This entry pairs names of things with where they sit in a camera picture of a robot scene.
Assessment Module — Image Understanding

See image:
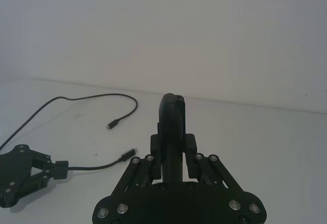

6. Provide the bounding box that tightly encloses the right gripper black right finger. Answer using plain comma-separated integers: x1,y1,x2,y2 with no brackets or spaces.
183,133,246,201

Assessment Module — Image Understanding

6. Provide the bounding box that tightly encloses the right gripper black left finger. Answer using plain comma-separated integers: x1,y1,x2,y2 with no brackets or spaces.
111,122,163,197

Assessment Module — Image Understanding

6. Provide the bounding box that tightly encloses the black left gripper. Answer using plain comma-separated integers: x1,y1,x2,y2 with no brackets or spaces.
0,144,69,208

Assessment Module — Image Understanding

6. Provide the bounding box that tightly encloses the black cable with silver plug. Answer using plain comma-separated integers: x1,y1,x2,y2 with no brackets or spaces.
0,93,138,151
66,148,138,171

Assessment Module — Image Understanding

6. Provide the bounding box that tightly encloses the white table cloth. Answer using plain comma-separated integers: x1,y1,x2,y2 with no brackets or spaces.
0,77,327,224

